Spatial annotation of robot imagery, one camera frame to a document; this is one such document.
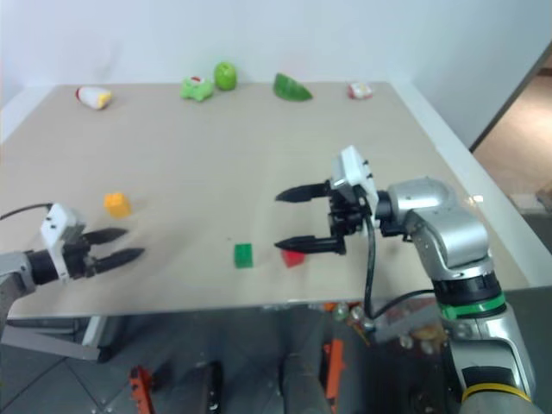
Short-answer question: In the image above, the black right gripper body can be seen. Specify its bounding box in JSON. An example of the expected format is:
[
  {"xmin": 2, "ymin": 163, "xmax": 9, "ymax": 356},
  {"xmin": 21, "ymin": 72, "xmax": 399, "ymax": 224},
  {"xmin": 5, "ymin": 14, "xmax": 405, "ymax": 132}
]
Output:
[{"xmin": 326, "ymin": 184, "xmax": 373, "ymax": 237}]

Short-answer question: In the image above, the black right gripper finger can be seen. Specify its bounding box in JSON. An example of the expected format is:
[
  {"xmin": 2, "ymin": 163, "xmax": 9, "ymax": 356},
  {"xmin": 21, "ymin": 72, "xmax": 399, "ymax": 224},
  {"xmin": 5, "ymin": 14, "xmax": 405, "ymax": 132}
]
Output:
[
  {"xmin": 273, "ymin": 234, "xmax": 348, "ymax": 257},
  {"xmin": 275, "ymin": 179, "xmax": 334, "ymax": 204}
]

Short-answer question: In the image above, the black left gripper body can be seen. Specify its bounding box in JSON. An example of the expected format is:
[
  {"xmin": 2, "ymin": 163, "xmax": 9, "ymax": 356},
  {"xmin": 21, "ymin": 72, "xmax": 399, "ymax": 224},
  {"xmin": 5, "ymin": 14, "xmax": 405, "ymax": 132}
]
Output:
[{"xmin": 61, "ymin": 225, "xmax": 99, "ymax": 280}]

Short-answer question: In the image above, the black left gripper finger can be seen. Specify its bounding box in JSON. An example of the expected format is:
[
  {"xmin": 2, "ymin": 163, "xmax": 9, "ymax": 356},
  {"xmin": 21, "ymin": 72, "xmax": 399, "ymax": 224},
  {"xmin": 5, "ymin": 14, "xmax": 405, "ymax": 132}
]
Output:
[
  {"xmin": 91, "ymin": 247, "xmax": 146, "ymax": 274},
  {"xmin": 83, "ymin": 227, "xmax": 129, "ymax": 247}
]

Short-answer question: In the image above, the red cube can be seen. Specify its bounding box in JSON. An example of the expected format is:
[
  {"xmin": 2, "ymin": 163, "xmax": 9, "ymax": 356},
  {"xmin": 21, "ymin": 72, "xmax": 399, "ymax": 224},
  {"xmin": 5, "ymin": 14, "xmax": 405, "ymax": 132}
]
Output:
[{"xmin": 280, "ymin": 249, "xmax": 308, "ymax": 270}]

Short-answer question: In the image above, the orange cube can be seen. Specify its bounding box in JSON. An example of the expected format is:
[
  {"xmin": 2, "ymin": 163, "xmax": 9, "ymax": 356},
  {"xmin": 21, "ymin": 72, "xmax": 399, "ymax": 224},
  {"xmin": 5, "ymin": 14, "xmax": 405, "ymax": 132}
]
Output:
[{"xmin": 103, "ymin": 192, "xmax": 132, "ymax": 218}]

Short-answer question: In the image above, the green cube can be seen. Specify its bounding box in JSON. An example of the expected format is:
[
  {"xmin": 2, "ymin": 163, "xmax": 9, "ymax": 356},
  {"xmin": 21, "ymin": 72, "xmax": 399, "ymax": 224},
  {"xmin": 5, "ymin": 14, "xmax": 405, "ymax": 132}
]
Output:
[{"xmin": 233, "ymin": 242, "xmax": 254, "ymax": 269}]

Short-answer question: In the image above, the small red white toy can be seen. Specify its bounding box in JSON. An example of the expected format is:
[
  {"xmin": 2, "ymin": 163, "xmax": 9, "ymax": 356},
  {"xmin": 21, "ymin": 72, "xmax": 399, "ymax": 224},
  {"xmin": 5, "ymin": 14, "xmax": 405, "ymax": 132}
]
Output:
[{"xmin": 347, "ymin": 81, "xmax": 373, "ymax": 102}]

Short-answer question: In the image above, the orange black clamp tool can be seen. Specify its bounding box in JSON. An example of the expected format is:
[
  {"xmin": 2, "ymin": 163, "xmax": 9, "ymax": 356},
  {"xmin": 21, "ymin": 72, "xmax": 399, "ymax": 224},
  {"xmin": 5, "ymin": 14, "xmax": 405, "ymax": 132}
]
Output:
[
  {"xmin": 129, "ymin": 365, "xmax": 153, "ymax": 414},
  {"xmin": 322, "ymin": 339, "xmax": 347, "ymax": 401}
]

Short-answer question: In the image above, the white yellow red toy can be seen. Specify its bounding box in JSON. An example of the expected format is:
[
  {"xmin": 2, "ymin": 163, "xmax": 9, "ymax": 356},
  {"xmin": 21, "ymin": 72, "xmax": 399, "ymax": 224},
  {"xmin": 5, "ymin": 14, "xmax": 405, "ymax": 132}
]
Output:
[{"xmin": 75, "ymin": 85, "xmax": 114, "ymax": 111}]

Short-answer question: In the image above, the green apple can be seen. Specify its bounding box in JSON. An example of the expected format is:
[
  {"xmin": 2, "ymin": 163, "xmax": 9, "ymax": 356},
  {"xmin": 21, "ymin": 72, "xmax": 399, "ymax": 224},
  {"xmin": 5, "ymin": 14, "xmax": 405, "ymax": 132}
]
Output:
[{"xmin": 213, "ymin": 61, "xmax": 239, "ymax": 91}]

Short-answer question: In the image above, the green plush toy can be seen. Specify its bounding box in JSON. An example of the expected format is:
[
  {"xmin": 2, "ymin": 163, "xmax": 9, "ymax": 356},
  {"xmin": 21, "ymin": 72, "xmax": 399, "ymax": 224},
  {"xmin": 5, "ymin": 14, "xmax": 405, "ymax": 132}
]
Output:
[{"xmin": 179, "ymin": 75, "xmax": 216, "ymax": 104}]

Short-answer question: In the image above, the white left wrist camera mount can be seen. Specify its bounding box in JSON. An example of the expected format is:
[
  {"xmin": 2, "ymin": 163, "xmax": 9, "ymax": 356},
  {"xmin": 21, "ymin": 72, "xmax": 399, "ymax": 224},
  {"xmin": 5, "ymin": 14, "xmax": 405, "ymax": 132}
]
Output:
[{"xmin": 40, "ymin": 203, "xmax": 86, "ymax": 282}]

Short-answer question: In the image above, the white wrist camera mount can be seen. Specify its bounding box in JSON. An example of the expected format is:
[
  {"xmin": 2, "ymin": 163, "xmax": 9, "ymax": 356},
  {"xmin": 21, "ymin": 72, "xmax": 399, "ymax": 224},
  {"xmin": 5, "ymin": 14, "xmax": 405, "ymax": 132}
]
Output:
[
  {"xmin": 330, "ymin": 145, "xmax": 381, "ymax": 229},
  {"xmin": 40, "ymin": 203, "xmax": 86, "ymax": 282}
]

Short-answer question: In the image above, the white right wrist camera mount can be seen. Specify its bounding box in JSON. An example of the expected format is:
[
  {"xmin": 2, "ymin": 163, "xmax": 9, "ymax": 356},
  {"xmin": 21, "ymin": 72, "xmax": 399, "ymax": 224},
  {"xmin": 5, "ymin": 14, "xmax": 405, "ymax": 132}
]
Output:
[{"xmin": 330, "ymin": 145, "xmax": 381, "ymax": 229}]

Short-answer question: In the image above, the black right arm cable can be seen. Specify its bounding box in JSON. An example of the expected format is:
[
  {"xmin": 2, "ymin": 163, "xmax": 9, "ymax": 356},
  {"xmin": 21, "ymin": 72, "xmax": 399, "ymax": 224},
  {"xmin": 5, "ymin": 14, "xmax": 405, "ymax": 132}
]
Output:
[{"xmin": 362, "ymin": 214, "xmax": 437, "ymax": 321}]

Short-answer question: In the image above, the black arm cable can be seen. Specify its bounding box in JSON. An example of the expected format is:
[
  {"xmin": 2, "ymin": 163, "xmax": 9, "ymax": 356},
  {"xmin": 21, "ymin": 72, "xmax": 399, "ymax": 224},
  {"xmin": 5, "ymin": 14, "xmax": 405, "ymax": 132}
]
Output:
[
  {"xmin": 362, "ymin": 214, "xmax": 437, "ymax": 321},
  {"xmin": 0, "ymin": 203, "xmax": 56, "ymax": 222}
]

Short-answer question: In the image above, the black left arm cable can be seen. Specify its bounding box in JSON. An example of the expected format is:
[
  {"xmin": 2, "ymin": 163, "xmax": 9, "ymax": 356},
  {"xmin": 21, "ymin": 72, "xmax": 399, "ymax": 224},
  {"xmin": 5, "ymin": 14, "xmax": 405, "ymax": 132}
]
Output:
[{"xmin": 0, "ymin": 203, "xmax": 56, "ymax": 222}]

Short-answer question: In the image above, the white table frame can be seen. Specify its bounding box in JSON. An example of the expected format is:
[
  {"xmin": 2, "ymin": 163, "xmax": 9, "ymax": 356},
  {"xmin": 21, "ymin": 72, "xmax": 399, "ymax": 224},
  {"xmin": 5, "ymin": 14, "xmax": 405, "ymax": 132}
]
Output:
[{"xmin": 0, "ymin": 315, "xmax": 127, "ymax": 363}]

